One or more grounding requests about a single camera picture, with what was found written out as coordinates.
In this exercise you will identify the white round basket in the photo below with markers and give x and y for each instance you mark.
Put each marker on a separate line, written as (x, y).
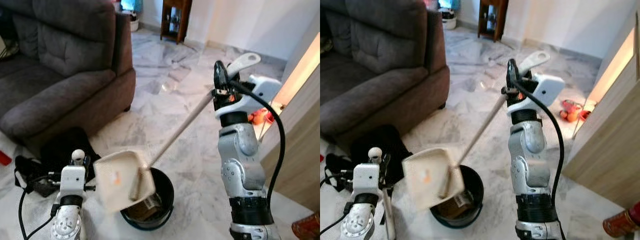
(449, 20)
(132, 22)

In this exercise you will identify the red cylindrical can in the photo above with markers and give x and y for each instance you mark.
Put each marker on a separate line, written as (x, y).
(307, 227)
(622, 222)

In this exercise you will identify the black plastic bucket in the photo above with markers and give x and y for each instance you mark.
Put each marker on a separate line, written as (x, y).
(474, 197)
(165, 200)

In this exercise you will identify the small dark wooden shelf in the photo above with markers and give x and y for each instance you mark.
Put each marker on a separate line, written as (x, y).
(186, 20)
(502, 20)

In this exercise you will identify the black fabric bag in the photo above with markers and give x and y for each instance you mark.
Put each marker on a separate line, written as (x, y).
(370, 142)
(65, 142)

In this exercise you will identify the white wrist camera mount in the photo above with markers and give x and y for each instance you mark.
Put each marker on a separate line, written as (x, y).
(366, 177)
(262, 90)
(547, 87)
(72, 180)

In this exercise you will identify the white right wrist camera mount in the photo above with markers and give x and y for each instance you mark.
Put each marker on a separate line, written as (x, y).
(262, 90)
(547, 87)

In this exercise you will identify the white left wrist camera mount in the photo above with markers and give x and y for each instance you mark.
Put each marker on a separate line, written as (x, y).
(366, 177)
(72, 180)

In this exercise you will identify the orange toy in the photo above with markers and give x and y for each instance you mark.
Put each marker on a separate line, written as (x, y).
(259, 117)
(570, 111)

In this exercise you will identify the beige broom with round knob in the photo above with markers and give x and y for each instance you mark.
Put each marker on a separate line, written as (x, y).
(78, 156)
(389, 220)

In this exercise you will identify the light wooden cabinet panel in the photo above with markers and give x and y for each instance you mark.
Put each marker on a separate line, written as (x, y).
(300, 150)
(610, 140)

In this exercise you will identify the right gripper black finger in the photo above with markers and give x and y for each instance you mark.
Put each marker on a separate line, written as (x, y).
(512, 72)
(220, 74)

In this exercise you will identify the grey fabric sofa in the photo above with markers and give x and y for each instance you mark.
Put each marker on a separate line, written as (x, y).
(65, 75)
(380, 75)

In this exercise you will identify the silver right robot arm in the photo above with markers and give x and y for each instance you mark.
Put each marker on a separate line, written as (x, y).
(530, 165)
(242, 165)

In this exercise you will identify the small red flat object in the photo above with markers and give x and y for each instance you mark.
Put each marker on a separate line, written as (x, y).
(4, 158)

